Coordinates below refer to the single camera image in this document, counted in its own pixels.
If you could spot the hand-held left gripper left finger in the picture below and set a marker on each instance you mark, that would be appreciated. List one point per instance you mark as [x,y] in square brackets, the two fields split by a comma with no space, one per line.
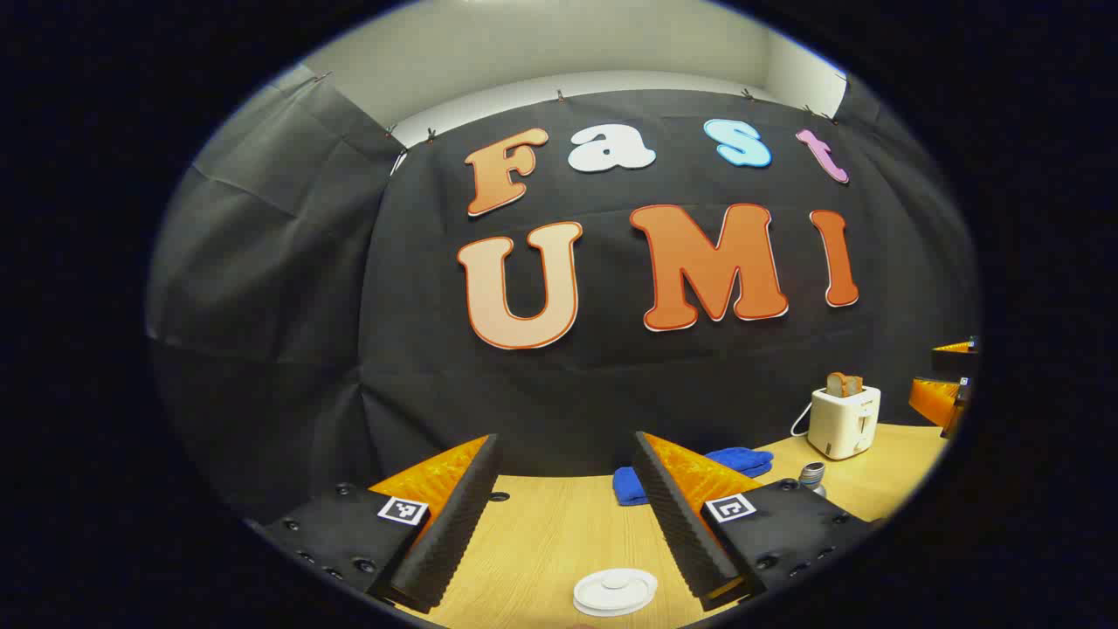
[454,524]

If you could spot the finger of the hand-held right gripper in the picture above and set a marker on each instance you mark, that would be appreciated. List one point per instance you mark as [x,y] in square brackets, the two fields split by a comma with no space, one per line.
[956,347]
[935,400]

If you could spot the white teacup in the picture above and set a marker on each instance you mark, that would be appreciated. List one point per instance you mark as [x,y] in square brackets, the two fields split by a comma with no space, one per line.
[603,611]

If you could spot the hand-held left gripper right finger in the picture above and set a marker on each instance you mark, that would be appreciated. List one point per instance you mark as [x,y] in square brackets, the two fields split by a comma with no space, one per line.
[677,524]

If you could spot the black backdrop cloth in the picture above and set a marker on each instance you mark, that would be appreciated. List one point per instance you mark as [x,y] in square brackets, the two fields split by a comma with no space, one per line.
[611,384]

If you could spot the silver water bottle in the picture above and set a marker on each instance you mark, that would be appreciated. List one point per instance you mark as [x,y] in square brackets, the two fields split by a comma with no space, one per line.
[812,476]

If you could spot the bread slice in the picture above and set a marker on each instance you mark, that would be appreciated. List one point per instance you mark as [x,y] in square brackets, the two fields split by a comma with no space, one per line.
[854,384]
[835,384]

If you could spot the white toaster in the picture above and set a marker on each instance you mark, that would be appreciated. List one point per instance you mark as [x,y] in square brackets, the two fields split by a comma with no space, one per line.
[843,424]

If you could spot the blue cloth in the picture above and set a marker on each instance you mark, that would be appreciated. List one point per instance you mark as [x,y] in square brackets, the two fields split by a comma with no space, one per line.
[627,487]

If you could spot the white teacup lid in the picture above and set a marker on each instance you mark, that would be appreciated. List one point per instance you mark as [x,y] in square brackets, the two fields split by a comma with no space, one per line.
[616,584]

